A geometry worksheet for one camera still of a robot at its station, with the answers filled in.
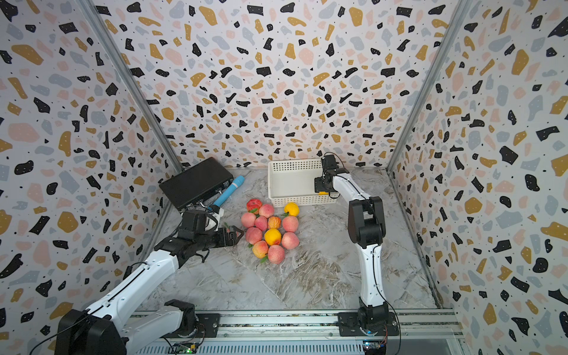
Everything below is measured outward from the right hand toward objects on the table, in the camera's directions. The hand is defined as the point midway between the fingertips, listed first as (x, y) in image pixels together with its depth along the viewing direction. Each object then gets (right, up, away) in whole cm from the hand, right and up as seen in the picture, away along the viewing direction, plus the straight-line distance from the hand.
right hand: (325, 185), depth 106 cm
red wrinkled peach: (-33, -9, -6) cm, 35 cm away
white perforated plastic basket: (-17, +1, +14) cm, 22 cm away
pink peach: (-27, -11, -8) cm, 30 cm away
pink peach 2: (-16, -16, -14) cm, 27 cm away
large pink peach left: (-34, -15, -12) cm, 39 cm away
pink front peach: (-21, -27, -22) cm, 41 cm away
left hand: (-36, -18, -24) cm, 47 cm away
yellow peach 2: (-23, -21, -16) cm, 36 cm away
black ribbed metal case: (-62, +1, +3) cm, 62 cm away
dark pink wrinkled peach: (-28, -16, -12) cm, 35 cm away
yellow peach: (-16, -11, -6) cm, 20 cm away
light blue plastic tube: (-46, -1, +3) cm, 46 cm away
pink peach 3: (-31, -21, -17) cm, 41 cm away
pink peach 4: (-16, -23, -17) cm, 33 cm away
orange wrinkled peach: (-23, -16, -12) cm, 31 cm away
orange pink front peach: (-28, -25, -21) cm, 43 cm away
